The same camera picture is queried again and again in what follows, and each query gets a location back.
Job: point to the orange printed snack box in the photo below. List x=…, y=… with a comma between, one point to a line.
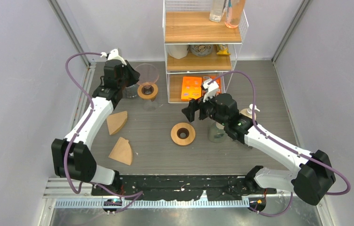
x=206, y=80

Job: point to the cream lotion pump bottle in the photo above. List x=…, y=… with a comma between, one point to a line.
x=250, y=112

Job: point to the pink glass bottle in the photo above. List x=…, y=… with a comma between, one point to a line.
x=234, y=12

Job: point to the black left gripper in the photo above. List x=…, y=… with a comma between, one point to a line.
x=135, y=75

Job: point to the clear glass carafe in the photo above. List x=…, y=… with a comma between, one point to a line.
x=150, y=104

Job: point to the printed tin can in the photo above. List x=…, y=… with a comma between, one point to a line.
x=201, y=50

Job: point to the brown paper filter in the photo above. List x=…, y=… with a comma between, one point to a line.
x=115, y=122
x=122, y=152

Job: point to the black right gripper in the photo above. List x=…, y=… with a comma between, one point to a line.
x=193, y=105

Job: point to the clear glass bottle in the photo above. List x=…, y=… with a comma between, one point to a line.
x=217, y=10

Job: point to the grey glass pitcher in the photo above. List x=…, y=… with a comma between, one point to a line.
x=131, y=91

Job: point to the wooden ring holder centre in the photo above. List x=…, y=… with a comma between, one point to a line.
x=183, y=134

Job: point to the wooden ring holder front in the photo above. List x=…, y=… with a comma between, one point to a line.
x=148, y=91

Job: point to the yellow snack packet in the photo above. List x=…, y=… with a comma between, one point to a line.
x=223, y=50

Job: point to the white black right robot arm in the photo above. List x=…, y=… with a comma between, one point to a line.
x=307, y=174

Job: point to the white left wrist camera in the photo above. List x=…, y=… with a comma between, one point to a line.
x=113, y=55

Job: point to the wooden ring holder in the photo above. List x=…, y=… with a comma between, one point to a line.
x=183, y=134
x=148, y=91

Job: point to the white wire wooden shelf rack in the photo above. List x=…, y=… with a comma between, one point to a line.
x=187, y=22

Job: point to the white container on shelf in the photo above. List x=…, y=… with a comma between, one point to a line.
x=177, y=51

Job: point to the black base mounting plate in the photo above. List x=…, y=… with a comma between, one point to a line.
x=187, y=187

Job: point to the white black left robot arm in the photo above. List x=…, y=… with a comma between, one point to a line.
x=72, y=155

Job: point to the green soap pump bottle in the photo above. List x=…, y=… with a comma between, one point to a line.
x=216, y=133

